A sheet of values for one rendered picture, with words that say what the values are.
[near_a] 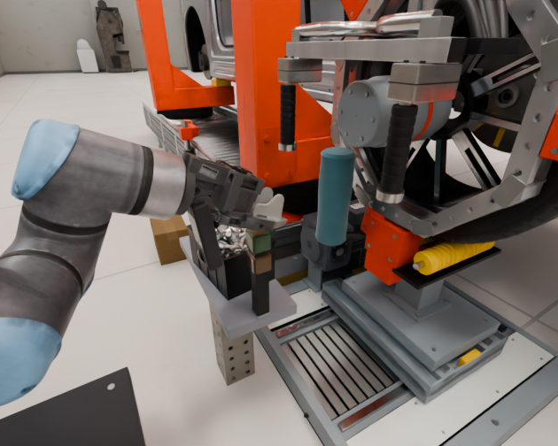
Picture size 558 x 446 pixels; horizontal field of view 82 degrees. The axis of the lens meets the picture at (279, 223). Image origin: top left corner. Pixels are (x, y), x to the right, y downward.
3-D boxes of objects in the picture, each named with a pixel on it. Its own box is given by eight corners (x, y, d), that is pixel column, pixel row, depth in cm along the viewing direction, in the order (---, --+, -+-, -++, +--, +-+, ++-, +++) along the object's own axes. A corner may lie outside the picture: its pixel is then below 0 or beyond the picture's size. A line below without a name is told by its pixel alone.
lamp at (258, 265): (272, 271, 65) (272, 254, 64) (254, 276, 64) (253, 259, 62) (264, 260, 69) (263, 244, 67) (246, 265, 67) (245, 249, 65)
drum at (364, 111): (447, 145, 71) (465, 75, 64) (375, 158, 62) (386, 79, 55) (399, 132, 82) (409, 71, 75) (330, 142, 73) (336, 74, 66)
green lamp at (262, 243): (272, 249, 63) (272, 232, 61) (253, 255, 61) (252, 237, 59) (263, 241, 66) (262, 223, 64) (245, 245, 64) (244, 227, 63)
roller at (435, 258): (497, 250, 88) (504, 232, 85) (422, 283, 76) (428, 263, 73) (476, 240, 93) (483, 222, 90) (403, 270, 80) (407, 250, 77)
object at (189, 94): (235, 104, 292) (233, 62, 276) (176, 109, 270) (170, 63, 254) (228, 103, 305) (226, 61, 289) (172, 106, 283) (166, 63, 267)
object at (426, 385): (499, 356, 106) (509, 334, 101) (423, 407, 90) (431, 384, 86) (387, 273, 144) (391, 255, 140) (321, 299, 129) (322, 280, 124)
